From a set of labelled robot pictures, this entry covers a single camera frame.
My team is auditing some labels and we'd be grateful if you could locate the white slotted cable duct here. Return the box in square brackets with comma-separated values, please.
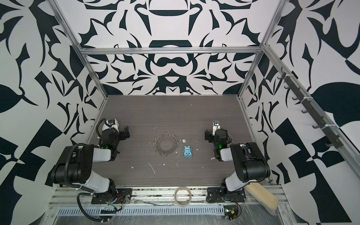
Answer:
[56, 206, 226, 217]

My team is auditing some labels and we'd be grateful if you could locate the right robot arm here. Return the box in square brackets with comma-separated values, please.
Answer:
[204, 128, 271, 193]

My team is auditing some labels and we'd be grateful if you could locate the clear tape roll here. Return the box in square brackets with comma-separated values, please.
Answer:
[174, 187, 192, 207]

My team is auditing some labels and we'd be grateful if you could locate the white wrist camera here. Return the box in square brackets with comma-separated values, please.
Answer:
[102, 119, 119, 132]
[212, 120, 221, 136]

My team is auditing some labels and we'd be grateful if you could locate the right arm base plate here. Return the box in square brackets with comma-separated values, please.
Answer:
[206, 187, 246, 203]

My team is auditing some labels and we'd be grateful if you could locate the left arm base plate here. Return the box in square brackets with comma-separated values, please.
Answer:
[91, 188, 133, 204]

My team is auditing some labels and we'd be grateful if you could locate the beige foam pad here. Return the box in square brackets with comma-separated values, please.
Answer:
[244, 182, 279, 216]

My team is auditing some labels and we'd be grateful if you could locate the black wall hook rack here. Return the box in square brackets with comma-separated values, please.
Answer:
[278, 67, 344, 149]

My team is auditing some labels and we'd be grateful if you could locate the blue owl eraser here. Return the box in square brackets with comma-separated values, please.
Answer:
[183, 146, 192, 158]

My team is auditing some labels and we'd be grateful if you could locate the green circuit board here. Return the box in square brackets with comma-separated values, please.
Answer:
[224, 206, 239, 220]

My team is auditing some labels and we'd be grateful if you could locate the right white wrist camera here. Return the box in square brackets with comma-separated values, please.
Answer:
[212, 120, 221, 136]

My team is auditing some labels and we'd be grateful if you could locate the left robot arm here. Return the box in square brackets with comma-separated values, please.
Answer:
[50, 126, 130, 196]

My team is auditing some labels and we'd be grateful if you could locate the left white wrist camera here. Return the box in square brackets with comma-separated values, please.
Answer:
[102, 119, 119, 132]

